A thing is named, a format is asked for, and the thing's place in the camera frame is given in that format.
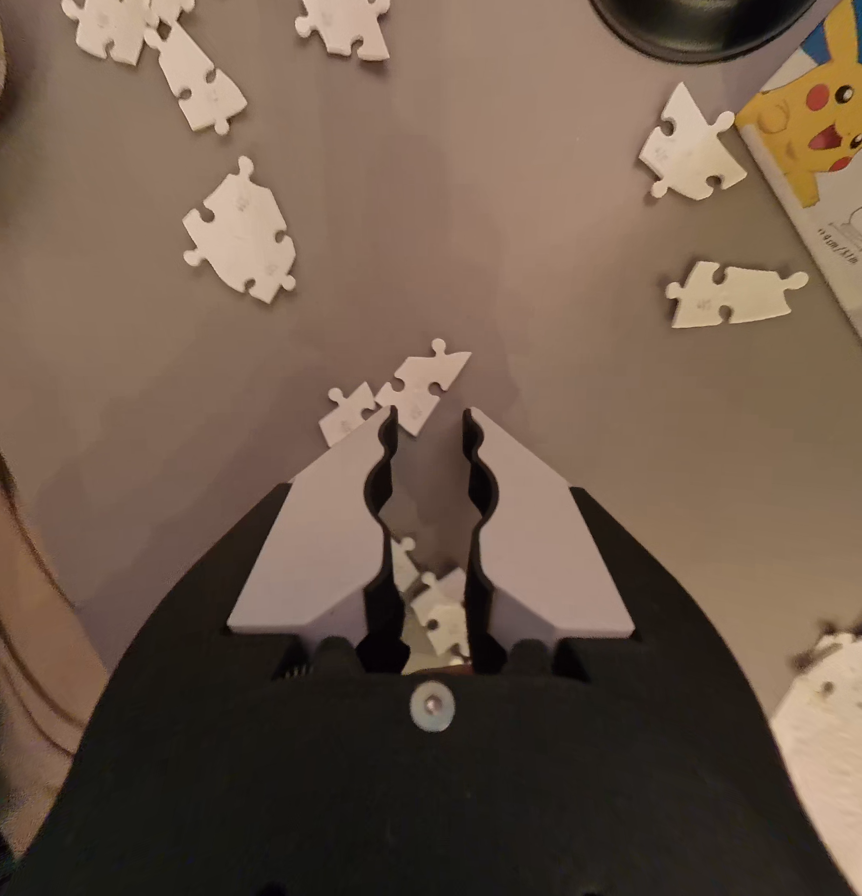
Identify curved joined puzzle strip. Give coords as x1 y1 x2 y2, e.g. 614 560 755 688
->
769 626 862 896

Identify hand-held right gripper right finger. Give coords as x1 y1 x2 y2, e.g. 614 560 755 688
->
461 408 635 669

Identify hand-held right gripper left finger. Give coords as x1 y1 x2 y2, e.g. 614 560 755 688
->
227 405 411 669

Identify single white puzzle piece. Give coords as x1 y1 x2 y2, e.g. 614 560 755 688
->
375 339 473 436

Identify colourful cardboard puzzle box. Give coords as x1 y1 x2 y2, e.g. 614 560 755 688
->
735 0 862 354

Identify black round stand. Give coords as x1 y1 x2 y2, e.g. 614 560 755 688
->
588 0 820 65

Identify white puzzle pieces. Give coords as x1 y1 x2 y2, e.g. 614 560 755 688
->
60 0 810 660

